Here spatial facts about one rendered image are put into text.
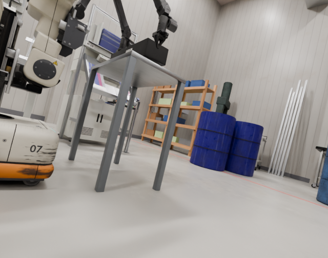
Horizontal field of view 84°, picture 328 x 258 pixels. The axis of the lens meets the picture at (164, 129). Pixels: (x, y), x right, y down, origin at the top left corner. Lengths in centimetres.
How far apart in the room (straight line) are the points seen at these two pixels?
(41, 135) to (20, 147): 9
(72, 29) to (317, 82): 671
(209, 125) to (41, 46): 255
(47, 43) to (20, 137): 52
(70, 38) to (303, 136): 639
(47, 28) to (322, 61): 704
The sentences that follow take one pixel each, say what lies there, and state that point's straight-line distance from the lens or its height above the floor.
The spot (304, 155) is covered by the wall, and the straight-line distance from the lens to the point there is 669.
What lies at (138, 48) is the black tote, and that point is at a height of 90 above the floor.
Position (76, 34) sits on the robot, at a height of 82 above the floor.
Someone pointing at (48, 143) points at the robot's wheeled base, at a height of 22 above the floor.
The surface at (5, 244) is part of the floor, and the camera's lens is 72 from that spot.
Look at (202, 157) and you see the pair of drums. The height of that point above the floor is 16.
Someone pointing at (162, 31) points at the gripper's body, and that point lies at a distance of 128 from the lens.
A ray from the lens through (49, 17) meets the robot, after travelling 130.
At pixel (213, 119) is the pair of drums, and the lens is 314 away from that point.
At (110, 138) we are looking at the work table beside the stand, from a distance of 104.
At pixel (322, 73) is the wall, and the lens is 724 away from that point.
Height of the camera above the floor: 39
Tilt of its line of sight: 1 degrees up
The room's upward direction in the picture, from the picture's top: 14 degrees clockwise
